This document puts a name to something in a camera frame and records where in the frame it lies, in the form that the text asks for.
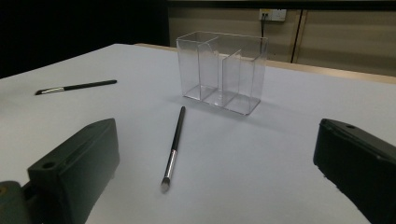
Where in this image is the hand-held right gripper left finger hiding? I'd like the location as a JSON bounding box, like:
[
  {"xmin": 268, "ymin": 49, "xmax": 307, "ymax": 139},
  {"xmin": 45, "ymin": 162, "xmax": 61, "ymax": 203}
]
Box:
[{"xmin": 27, "ymin": 118, "xmax": 120, "ymax": 224}]

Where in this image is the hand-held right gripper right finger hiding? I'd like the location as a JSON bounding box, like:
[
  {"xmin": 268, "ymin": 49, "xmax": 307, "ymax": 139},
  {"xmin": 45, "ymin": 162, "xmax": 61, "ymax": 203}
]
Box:
[{"xmin": 312, "ymin": 118, "xmax": 396, "ymax": 224}]

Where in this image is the black brush with dark bristles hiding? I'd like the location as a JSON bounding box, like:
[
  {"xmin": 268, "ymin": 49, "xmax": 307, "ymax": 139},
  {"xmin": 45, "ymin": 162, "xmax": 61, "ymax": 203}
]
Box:
[{"xmin": 35, "ymin": 79, "xmax": 119, "ymax": 96}]

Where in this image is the black brush with pale bristles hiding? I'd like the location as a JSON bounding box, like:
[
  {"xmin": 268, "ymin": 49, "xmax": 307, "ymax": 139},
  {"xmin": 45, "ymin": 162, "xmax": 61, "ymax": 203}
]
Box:
[{"xmin": 160, "ymin": 105, "xmax": 187, "ymax": 194}]

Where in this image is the clear acrylic organizer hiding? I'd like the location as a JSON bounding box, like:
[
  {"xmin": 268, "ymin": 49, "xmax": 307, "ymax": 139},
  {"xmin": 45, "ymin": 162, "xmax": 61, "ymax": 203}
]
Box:
[{"xmin": 176, "ymin": 30, "xmax": 269, "ymax": 117}]

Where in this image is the white table sheet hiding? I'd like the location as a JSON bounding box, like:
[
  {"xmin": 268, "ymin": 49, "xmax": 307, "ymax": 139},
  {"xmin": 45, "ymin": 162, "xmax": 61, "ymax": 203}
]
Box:
[{"xmin": 0, "ymin": 43, "xmax": 396, "ymax": 224}]

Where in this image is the white wall socket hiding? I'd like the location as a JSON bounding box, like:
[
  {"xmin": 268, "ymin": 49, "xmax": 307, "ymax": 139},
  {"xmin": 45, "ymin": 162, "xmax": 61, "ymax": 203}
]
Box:
[{"xmin": 259, "ymin": 8, "xmax": 288, "ymax": 22}]

